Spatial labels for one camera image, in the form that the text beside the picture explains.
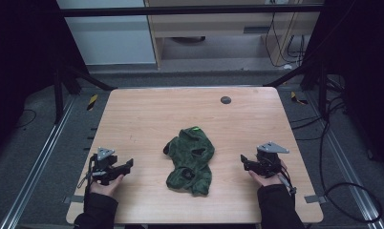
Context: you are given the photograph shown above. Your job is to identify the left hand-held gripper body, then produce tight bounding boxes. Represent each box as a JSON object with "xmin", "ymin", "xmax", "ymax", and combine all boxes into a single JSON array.
[{"xmin": 89, "ymin": 146, "xmax": 120, "ymax": 186}]

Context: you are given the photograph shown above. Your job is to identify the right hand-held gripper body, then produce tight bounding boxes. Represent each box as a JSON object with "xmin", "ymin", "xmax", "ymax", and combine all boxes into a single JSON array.
[{"xmin": 255, "ymin": 141, "xmax": 290, "ymax": 178}]

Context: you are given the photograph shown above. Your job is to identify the person's right hand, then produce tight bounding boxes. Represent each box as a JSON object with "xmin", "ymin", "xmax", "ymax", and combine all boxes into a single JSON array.
[{"xmin": 247, "ymin": 159, "xmax": 288, "ymax": 188}]

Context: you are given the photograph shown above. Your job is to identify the person's left hand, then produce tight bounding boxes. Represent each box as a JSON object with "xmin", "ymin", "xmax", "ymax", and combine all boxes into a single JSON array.
[{"xmin": 89, "ymin": 174, "xmax": 125, "ymax": 198}]

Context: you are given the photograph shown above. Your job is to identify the grey tape piece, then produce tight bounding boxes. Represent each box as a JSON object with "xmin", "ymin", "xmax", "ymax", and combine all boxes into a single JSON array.
[
  {"xmin": 304, "ymin": 194, "xmax": 328, "ymax": 205},
  {"xmin": 62, "ymin": 195, "xmax": 86, "ymax": 205}
]

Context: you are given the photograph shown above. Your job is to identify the green fleece garment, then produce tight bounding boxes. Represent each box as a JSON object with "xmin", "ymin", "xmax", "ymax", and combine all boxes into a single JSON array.
[{"xmin": 162, "ymin": 126, "xmax": 216, "ymax": 197}]

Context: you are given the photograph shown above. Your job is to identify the yellow black striped tape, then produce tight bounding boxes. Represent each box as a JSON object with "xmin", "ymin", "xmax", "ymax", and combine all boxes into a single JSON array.
[
  {"xmin": 289, "ymin": 91, "xmax": 309, "ymax": 106},
  {"xmin": 86, "ymin": 94, "xmax": 99, "ymax": 112}
]

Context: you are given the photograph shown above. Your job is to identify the white cabinet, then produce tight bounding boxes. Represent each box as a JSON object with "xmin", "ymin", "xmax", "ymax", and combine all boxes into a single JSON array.
[{"xmin": 55, "ymin": 0, "xmax": 158, "ymax": 67}]

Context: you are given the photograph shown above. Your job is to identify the black curtain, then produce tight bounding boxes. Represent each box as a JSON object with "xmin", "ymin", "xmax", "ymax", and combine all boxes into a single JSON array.
[
  {"xmin": 303, "ymin": 0, "xmax": 384, "ymax": 179},
  {"xmin": 0, "ymin": 0, "xmax": 90, "ymax": 160}
]

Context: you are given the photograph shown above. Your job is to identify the light wooden desk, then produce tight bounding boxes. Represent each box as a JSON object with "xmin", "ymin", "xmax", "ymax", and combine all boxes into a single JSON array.
[{"xmin": 143, "ymin": 0, "xmax": 326, "ymax": 70}]

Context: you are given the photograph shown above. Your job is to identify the left hand-held gripper cable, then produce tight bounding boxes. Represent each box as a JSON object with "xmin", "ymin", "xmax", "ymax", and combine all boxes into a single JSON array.
[{"xmin": 76, "ymin": 155, "xmax": 109, "ymax": 189}]

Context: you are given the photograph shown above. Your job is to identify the hand-held gripper cable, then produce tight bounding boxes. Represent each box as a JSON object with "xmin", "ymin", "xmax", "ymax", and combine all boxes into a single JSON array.
[
  {"xmin": 274, "ymin": 165, "xmax": 298, "ymax": 197},
  {"xmin": 76, "ymin": 155, "xmax": 109, "ymax": 189}
]

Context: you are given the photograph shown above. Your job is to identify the right hand-held gripper cable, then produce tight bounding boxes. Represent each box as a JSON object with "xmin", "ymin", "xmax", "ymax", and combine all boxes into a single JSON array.
[{"xmin": 274, "ymin": 165, "xmax": 298, "ymax": 197}]

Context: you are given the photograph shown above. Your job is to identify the long black looped floor cable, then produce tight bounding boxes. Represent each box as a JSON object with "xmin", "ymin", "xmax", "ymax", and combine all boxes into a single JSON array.
[{"xmin": 289, "ymin": 94, "xmax": 383, "ymax": 224}]

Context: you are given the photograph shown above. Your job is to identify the aluminium floor rail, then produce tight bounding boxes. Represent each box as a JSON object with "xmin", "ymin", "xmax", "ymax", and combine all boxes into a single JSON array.
[
  {"xmin": 0, "ymin": 94, "xmax": 77, "ymax": 229},
  {"xmin": 303, "ymin": 90, "xmax": 384, "ymax": 229}
]

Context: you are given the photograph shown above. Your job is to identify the black frame post with strut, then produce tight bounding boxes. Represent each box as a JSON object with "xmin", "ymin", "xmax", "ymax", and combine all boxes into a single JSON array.
[
  {"xmin": 263, "ymin": 60, "xmax": 330, "ymax": 119},
  {"xmin": 52, "ymin": 61, "xmax": 118, "ymax": 126}
]

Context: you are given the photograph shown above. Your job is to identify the thin black floor cable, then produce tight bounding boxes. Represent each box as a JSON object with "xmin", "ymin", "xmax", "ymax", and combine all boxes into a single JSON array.
[{"xmin": 13, "ymin": 108, "xmax": 38, "ymax": 130}]

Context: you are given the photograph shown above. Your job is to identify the black hanging cables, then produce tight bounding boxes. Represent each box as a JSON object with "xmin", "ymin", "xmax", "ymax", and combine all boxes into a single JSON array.
[{"xmin": 264, "ymin": 0, "xmax": 307, "ymax": 69}]

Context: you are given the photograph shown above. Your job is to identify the black horizontal frame bar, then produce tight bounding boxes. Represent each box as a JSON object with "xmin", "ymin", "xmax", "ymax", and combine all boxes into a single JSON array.
[{"xmin": 56, "ymin": 4, "xmax": 326, "ymax": 18}]

